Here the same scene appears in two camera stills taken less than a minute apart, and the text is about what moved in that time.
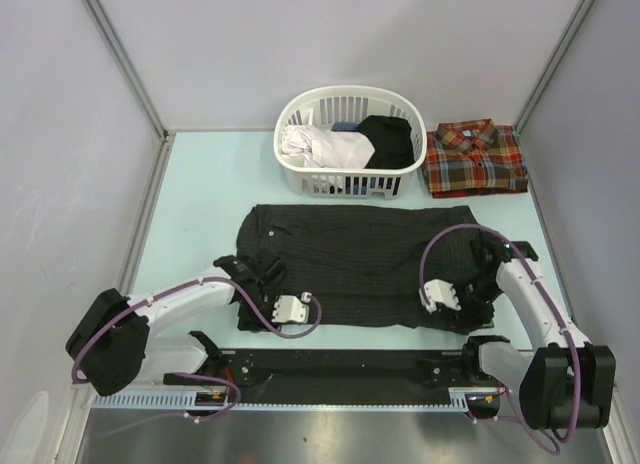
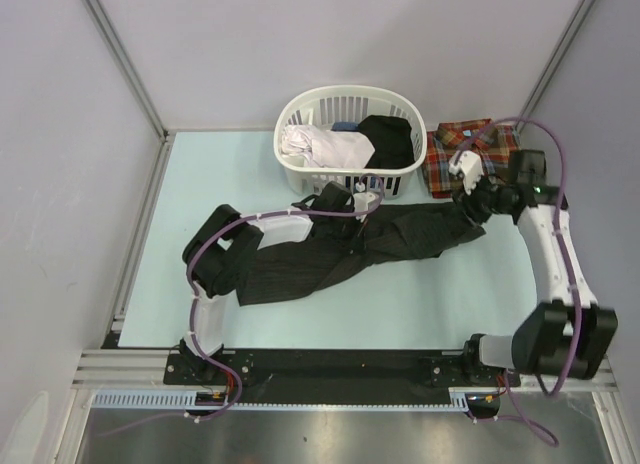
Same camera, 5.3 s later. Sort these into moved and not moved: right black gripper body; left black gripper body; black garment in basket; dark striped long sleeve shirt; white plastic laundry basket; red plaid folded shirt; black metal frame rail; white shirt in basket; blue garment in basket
Moved: right black gripper body; left black gripper body; dark striped long sleeve shirt
Not moved: white plastic laundry basket; red plaid folded shirt; black metal frame rail; blue garment in basket; white shirt in basket; black garment in basket
